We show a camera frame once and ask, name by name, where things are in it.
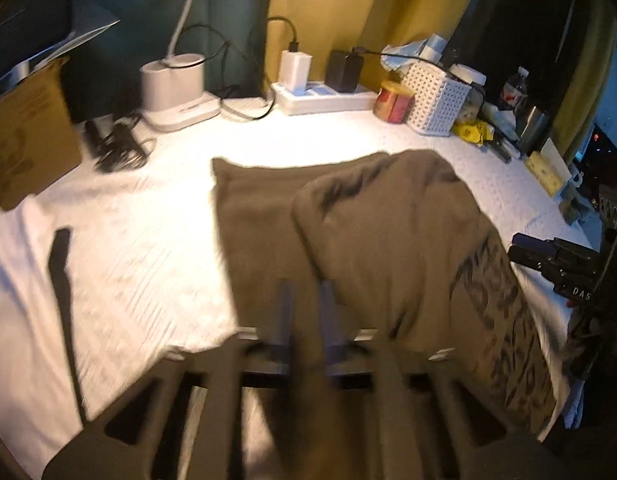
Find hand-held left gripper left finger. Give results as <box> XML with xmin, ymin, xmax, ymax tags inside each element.
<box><xmin>41</xmin><ymin>280</ymin><xmax>296</xmax><ymax>480</ymax></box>

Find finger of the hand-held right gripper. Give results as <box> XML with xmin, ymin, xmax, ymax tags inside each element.
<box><xmin>511</xmin><ymin>232</ymin><xmax>559</xmax><ymax>257</ymax></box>
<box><xmin>508</xmin><ymin>246</ymin><xmax>556</xmax><ymax>275</ymax></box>

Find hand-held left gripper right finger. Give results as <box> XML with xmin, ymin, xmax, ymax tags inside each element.
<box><xmin>318</xmin><ymin>280</ymin><xmax>544</xmax><ymax>480</ymax></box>

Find dark brown t-shirt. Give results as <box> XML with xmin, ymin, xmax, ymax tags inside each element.
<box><xmin>211</xmin><ymin>150</ymin><xmax>559</xmax><ymax>480</ymax></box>

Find small greenish jar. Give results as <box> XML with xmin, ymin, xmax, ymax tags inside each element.
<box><xmin>558</xmin><ymin>170</ymin><xmax>586</xmax><ymax>223</ymax></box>

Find yellow sponge block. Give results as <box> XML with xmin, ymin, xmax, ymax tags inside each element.
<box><xmin>525</xmin><ymin>152</ymin><xmax>569</xmax><ymax>196</ymax></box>

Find small black device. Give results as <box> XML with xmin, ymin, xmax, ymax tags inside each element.
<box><xmin>485</xmin><ymin>137</ymin><xmax>514</xmax><ymax>163</ymax></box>

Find dark metal tumbler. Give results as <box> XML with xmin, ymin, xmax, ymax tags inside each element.
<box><xmin>515</xmin><ymin>105</ymin><xmax>554</xmax><ymax>156</ymax></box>

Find dark monitor screen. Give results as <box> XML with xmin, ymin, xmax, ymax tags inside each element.
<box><xmin>578</xmin><ymin>122</ymin><xmax>617</xmax><ymax>186</ymax></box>

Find yellow snack packet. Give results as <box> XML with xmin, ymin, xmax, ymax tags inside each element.
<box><xmin>452</xmin><ymin>121</ymin><xmax>496</xmax><ymax>146</ymax></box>

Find clear plastic water bottle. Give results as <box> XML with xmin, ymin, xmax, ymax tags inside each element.
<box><xmin>503</xmin><ymin>66</ymin><xmax>531</xmax><ymax>111</ymax></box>

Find glass jar with white lid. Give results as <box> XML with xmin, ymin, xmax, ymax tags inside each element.
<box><xmin>448</xmin><ymin>64</ymin><xmax>487</xmax><ymax>123</ymax></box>

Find white perforated basket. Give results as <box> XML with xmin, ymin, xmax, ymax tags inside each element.
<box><xmin>402</xmin><ymin>60</ymin><xmax>471</xmax><ymax>136</ymax></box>

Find yellow curtain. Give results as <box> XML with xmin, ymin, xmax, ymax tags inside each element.
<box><xmin>266</xmin><ymin>0</ymin><xmax>489</xmax><ymax>86</ymax></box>
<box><xmin>553</xmin><ymin>0</ymin><xmax>617</xmax><ymax>161</ymax></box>

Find red tin can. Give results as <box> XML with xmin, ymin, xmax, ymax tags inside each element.
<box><xmin>373</xmin><ymin>80</ymin><xmax>415</xmax><ymax>123</ymax></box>

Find white power strip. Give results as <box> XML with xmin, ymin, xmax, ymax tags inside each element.
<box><xmin>271</xmin><ymin>80</ymin><xmax>379</xmax><ymax>116</ymax></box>

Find blue and white packets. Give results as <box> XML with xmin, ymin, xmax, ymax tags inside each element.
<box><xmin>381</xmin><ymin>35</ymin><xmax>446</xmax><ymax>71</ymax></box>

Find white charger plug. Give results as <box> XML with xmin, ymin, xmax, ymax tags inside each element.
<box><xmin>280</xmin><ymin>50</ymin><xmax>311</xmax><ymax>95</ymax></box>

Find black charger plug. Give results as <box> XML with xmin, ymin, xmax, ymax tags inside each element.
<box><xmin>325</xmin><ymin>49</ymin><xmax>364</xmax><ymax>93</ymax></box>

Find white desk lamp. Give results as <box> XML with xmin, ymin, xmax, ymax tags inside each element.
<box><xmin>140</xmin><ymin>0</ymin><xmax>222</xmax><ymax>133</ymax></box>

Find brown cardboard box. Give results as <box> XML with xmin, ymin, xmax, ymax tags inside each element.
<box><xmin>0</xmin><ymin>55</ymin><xmax>84</xmax><ymax>211</ymax></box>

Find black cable bundle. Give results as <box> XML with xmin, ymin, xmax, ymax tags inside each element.
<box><xmin>83</xmin><ymin>112</ymin><xmax>152</xmax><ymax>173</ymax></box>

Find black lamp cable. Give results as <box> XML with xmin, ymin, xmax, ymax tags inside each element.
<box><xmin>173</xmin><ymin>25</ymin><xmax>276</xmax><ymax>121</ymax></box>

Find black charger cable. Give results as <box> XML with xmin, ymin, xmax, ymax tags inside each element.
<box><xmin>266</xmin><ymin>16</ymin><xmax>302</xmax><ymax>53</ymax></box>

